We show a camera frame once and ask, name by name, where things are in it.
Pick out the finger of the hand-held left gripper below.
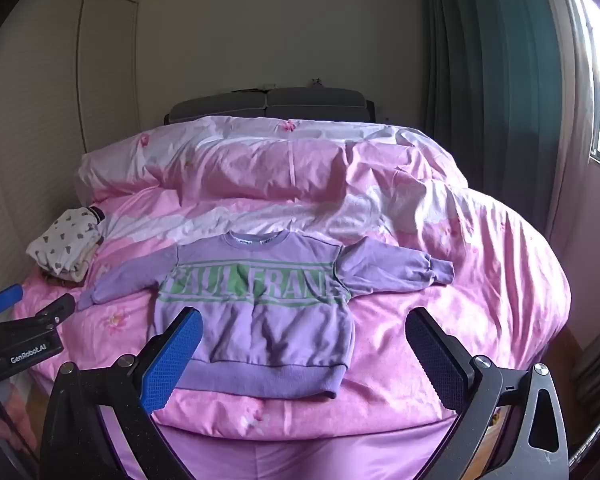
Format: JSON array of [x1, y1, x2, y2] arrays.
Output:
[[27, 293, 76, 330], [0, 283, 25, 317]]

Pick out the white wardrobe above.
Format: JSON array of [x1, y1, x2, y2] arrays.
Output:
[[0, 0, 141, 301]]

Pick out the purple sweatshirt with green print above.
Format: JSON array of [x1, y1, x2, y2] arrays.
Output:
[[76, 230, 455, 401]]

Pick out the pink floral duvet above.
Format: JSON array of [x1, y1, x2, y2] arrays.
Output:
[[10, 114, 572, 432]]

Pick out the grey padded headboard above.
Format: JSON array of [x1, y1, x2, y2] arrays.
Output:
[[164, 86, 378, 126]]

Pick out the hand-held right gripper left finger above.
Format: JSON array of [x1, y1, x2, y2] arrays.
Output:
[[39, 306, 204, 480]]

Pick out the pink bed sheet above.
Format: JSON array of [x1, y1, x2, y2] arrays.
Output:
[[95, 402, 461, 480]]

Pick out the folded white heart-print clothes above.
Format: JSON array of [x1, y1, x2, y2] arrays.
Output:
[[26, 205, 106, 282]]

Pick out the teal curtain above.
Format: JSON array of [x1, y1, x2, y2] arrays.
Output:
[[416, 0, 568, 201]]

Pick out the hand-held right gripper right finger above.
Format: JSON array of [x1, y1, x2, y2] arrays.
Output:
[[404, 307, 570, 480]]

